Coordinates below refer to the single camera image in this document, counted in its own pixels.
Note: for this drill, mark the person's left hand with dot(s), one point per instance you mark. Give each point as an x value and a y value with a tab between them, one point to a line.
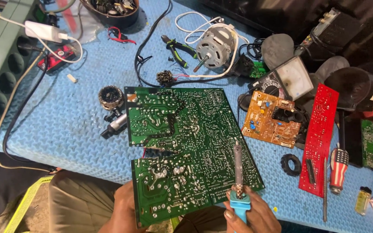
123	207

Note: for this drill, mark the person's right hand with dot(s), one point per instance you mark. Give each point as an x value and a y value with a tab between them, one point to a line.
264	216

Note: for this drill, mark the large green circuit board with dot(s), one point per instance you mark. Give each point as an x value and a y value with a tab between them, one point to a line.
189	129

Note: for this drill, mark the person's beige trousers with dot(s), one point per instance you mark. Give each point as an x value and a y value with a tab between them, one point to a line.
79	204

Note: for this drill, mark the black chip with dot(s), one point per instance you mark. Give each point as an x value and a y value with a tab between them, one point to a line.
310	171

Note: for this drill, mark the thin metal rod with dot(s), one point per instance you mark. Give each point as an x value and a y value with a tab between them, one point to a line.
325	194

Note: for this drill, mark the blue foam mat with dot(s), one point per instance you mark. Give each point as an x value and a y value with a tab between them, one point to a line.
86	139

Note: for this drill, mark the black silver desoldering pump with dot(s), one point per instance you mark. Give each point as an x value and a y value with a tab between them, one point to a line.
115	126

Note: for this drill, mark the flag pattern screwdriver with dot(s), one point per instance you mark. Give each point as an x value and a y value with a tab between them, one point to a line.
338	168

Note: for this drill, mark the orange circuit board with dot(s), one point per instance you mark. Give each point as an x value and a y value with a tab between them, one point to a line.
264	126

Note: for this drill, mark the long red circuit board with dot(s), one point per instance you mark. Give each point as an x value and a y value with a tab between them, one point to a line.
319	142

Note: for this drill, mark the yellow green stool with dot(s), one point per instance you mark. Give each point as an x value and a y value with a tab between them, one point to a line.
24	204

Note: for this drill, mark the yellow lighter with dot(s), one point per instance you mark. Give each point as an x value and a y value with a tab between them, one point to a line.
363	202

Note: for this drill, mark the round flux tin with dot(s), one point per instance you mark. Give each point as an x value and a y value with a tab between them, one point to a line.
110	97

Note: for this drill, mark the small white plastic piece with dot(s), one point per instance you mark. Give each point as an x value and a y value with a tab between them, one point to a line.
72	78

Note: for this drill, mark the analog multimeter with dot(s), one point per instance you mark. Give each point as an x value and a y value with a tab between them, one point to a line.
293	76

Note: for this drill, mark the small green circuit board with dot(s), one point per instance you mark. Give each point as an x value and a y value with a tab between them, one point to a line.
258	69

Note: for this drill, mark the black plug adapter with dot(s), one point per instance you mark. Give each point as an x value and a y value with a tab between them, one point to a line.
242	64

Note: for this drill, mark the black round speaker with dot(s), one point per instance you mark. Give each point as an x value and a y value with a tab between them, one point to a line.
351	87

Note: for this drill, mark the small red device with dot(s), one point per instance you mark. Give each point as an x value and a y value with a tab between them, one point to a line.
57	58

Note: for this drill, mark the grey fan blades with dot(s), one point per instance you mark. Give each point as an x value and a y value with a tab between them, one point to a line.
275	48

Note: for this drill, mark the grey electric motor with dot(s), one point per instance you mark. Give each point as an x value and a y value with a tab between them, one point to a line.
214	48

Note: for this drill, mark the clear plastic bag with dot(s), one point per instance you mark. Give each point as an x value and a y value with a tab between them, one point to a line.
89	22

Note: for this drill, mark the green socket box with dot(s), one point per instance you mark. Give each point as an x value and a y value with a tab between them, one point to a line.
2	61

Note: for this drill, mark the white charger adapter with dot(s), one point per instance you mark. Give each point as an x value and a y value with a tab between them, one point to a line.
42	31

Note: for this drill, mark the black bowl of parts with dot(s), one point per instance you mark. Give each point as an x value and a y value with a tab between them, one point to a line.
112	11

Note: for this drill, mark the black electronic device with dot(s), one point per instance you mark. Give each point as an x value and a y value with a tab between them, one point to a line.
332	30

